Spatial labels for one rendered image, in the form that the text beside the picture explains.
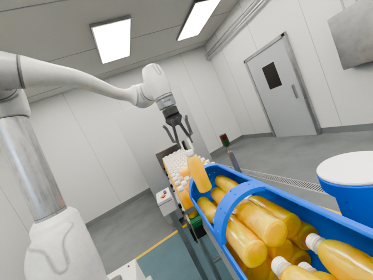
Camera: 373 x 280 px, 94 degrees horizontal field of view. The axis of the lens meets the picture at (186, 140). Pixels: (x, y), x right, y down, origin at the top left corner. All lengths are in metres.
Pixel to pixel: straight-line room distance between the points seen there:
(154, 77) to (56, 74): 0.35
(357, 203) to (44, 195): 1.15
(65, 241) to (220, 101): 5.83
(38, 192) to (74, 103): 4.70
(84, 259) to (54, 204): 0.26
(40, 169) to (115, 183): 4.51
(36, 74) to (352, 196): 1.18
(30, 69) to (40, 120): 4.85
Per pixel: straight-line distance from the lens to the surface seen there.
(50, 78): 0.74
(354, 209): 0.99
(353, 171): 1.00
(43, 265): 0.63
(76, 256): 0.63
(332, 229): 0.65
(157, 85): 0.82
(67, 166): 5.37
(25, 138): 0.83
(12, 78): 0.73
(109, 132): 5.19
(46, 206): 0.81
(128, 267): 0.84
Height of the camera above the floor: 1.52
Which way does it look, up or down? 7 degrees down
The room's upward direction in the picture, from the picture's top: 25 degrees counter-clockwise
